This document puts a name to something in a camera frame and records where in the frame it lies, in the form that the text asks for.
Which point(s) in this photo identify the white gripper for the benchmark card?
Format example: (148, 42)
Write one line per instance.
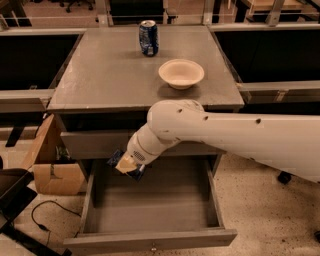
(136, 151)

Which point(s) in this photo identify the white paper bowl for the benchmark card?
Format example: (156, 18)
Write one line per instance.
(181, 73)

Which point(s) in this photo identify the brass middle drawer knob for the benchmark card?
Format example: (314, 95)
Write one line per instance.
(153, 248)

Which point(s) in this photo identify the cardboard box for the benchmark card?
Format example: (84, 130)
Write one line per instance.
(54, 173)

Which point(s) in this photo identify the blue soda can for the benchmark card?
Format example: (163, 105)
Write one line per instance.
(148, 37)

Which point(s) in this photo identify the grey drawer cabinet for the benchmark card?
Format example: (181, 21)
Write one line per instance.
(110, 85)

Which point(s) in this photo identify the black chair left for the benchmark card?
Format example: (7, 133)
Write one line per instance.
(15, 196)

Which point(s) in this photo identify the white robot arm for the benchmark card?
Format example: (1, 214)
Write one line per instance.
(290, 143)

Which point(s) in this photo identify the blue rxbar snack bar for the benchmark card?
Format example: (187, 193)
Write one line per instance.
(115, 159)

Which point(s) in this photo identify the black office chair base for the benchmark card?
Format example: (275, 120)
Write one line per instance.
(284, 177)

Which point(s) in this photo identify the grey open middle drawer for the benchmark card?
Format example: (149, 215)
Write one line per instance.
(173, 206)

